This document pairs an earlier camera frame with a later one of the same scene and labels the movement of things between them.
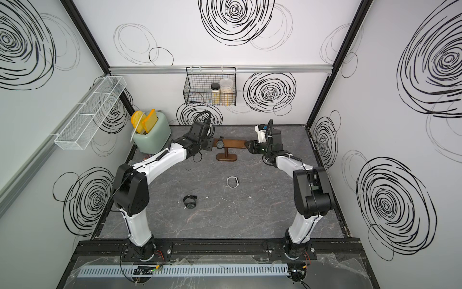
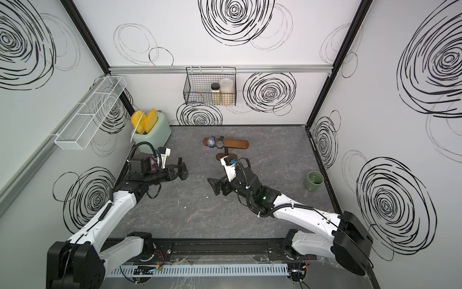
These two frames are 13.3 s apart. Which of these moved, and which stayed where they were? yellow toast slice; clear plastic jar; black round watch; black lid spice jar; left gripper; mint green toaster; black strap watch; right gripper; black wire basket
Moved: right gripper; black round watch; left gripper
Stayed: mint green toaster; black lid spice jar; yellow toast slice; black strap watch; clear plastic jar; black wire basket
